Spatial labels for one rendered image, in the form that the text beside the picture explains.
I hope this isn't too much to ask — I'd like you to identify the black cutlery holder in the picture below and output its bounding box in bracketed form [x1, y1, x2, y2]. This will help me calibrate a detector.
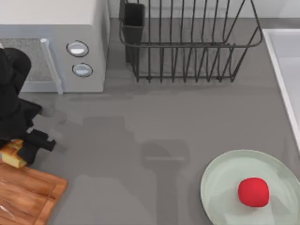
[119, 0, 146, 64]

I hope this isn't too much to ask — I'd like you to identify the wooden cutting board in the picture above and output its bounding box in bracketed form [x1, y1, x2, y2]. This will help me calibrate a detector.
[0, 162, 69, 225]

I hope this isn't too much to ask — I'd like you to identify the dark wire dish rack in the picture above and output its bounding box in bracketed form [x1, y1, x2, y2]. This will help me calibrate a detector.
[118, 0, 263, 83]

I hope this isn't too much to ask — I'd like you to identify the yellow bread slice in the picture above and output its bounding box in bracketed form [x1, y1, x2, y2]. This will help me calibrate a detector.
[0, 138, 28, 169]

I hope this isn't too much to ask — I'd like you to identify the large round microwave knob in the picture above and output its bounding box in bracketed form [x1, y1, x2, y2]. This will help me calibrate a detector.
[66, 40, 90, 58]

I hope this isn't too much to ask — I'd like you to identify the pale green plate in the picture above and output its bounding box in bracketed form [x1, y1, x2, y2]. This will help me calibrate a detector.
[200, 150, 300, 225]

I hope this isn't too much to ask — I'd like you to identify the small round microwave knob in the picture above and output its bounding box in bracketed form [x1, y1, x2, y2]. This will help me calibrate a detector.
[72, 62, 94, 78]

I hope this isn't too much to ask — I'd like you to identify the red apple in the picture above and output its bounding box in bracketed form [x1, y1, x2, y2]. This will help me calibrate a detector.
[237, 177, 270, 208]

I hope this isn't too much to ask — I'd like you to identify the pale microwave oven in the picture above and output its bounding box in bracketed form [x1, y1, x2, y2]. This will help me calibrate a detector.
[0, 0, 110, 95]

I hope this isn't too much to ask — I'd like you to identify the pale microwave door handle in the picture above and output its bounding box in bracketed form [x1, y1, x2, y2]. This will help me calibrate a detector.
[39, 38, 64, 95]

